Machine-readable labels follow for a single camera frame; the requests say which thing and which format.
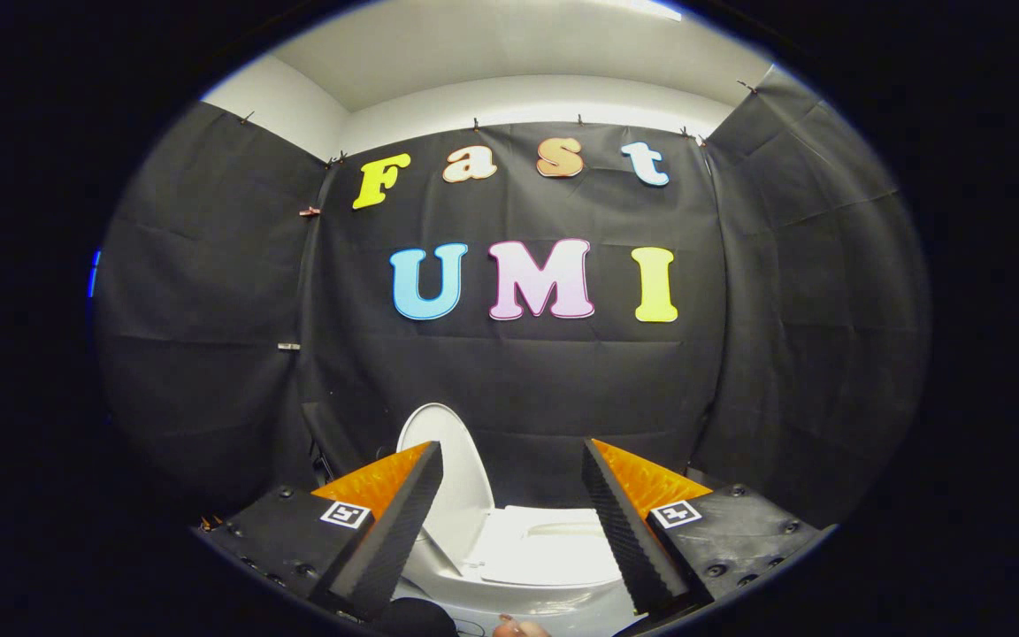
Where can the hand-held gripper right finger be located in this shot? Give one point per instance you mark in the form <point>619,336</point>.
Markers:
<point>624,526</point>

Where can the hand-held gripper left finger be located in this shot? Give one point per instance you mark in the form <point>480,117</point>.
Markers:
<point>403,522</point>

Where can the black backdrop cloth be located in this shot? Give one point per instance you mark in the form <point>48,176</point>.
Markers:
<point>527,389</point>

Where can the white toilet seat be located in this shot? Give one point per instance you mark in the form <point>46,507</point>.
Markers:
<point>554,553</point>

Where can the white toilet bowl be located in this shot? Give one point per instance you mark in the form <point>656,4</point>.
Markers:
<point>518,597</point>

